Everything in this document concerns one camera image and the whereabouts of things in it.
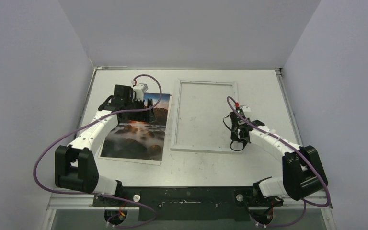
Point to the white picture frame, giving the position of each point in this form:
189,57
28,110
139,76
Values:
198,109

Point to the aluminium front rail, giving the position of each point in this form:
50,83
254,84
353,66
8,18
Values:
90,202

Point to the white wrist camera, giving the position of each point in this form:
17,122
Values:
139,91
244,110

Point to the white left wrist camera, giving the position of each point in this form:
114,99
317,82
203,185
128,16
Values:
139,91

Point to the landscape sunset photo print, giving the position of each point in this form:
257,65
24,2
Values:
138,142

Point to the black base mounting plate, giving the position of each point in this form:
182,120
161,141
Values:
235,206

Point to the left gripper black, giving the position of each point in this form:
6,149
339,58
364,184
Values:
147,116

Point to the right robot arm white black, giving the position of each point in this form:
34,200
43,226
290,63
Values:
302,170

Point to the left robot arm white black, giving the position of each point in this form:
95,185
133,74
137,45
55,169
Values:
75,165

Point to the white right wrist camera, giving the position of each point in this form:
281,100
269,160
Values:
244,110

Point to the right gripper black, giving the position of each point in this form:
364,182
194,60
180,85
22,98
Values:
237,131

